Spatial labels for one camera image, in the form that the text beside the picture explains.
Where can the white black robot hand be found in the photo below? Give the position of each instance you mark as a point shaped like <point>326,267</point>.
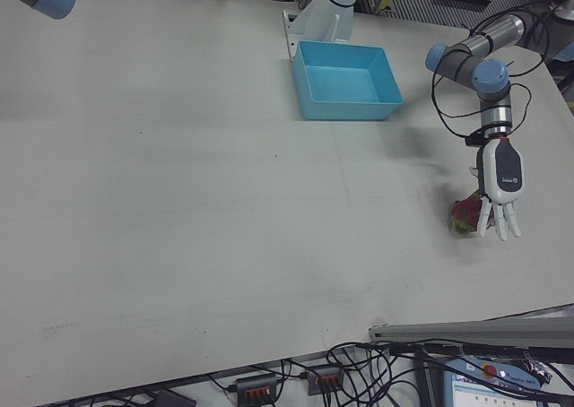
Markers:
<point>504,174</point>

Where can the red green dragon fruit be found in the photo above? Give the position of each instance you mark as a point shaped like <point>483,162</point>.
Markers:
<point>462,214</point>

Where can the aluminium profile bar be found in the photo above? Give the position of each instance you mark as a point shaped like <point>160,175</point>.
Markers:
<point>448,333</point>

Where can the light blue plastic bin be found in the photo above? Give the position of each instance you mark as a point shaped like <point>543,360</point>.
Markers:
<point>345,106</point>

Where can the teach pendant with red button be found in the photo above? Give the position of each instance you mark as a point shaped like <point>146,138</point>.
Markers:
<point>475,380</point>

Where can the black orange usb hub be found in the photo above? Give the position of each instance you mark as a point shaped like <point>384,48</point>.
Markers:
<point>255,387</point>
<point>325,378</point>

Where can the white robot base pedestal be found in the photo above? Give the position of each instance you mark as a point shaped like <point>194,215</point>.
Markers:
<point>323,21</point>

